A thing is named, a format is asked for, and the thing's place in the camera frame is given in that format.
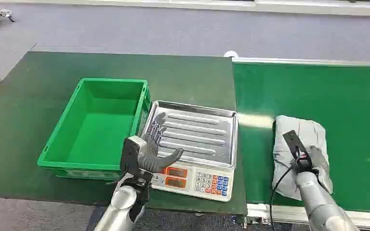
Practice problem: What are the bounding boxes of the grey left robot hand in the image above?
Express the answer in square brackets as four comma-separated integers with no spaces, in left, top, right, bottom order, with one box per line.
[137,112,185,174]

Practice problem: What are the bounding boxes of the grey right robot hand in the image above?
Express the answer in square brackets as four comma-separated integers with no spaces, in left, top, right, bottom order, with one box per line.
[305,146,334,194]

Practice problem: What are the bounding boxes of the grey parcel bag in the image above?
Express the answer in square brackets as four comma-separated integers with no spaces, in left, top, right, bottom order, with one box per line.
[271,115,334,202]

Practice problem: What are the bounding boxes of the green conveyor belt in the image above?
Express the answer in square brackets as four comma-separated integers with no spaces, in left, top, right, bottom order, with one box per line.
[231,57,370,231]

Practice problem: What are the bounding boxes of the electronic scale with steel pan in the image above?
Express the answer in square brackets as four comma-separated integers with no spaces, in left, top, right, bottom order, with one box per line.
[141,100,239,203]

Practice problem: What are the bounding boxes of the green plastic crate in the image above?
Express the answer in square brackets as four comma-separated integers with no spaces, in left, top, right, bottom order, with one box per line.
[37,77,152,181]

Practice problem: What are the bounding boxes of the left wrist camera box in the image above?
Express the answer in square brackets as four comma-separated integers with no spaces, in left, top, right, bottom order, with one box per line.
[119,135,147,175]

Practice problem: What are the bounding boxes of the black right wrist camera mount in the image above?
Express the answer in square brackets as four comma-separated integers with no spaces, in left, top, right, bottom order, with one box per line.
[282,129,313,174]

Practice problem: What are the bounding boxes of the black cable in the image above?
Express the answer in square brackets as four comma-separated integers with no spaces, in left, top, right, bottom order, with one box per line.
[269,150,301,231]

